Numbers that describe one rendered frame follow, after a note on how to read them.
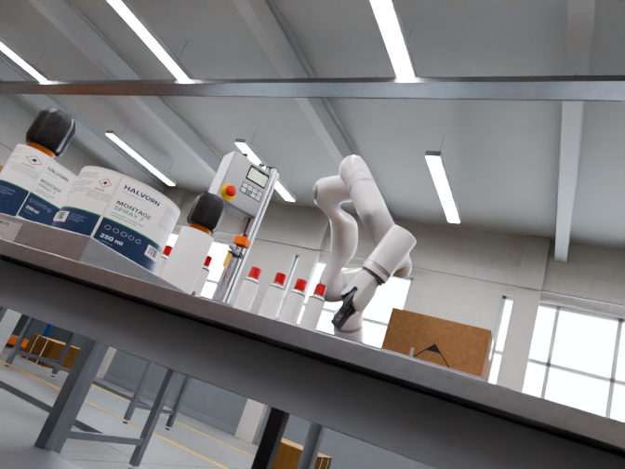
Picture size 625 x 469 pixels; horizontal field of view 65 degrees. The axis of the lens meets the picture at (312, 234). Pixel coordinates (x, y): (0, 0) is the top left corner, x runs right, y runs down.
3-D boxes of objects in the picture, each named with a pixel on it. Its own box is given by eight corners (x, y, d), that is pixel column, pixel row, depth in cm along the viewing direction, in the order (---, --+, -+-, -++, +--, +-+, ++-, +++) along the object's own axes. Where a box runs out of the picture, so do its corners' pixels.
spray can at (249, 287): (220, 327, 144) (246, 263, 150) (228, 331, 149) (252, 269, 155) (235, 331, 142) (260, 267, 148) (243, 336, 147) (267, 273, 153)
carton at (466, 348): (367, 392, 146) (392, 306, 155) (386, 402, 166) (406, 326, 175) (471, 425, 133) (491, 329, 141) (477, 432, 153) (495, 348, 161)
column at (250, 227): (193, 339, 162) (265, 166, 182) (200, 342, 166) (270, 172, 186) (205, 342, 160) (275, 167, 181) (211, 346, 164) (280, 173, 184)
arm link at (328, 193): (364, 303, 190) (323, 310, 187) (353, 289, 201) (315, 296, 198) (361, 177, 173) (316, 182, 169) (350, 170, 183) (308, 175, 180)
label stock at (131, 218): (63, 252, 102) (95, 192, 106) (155, 287, 103) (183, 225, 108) (28, 225, 83) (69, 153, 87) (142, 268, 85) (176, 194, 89)
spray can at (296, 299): (268, 341, 138) (292, 274, 145) (274, 345, 143) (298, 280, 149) (284, 347, 136) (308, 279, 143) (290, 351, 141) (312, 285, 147)
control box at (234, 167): (204, 201, 174) (223, 155, 180) (243, 222, 182) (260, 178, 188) (215, 196, 166) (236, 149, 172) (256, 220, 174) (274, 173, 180)
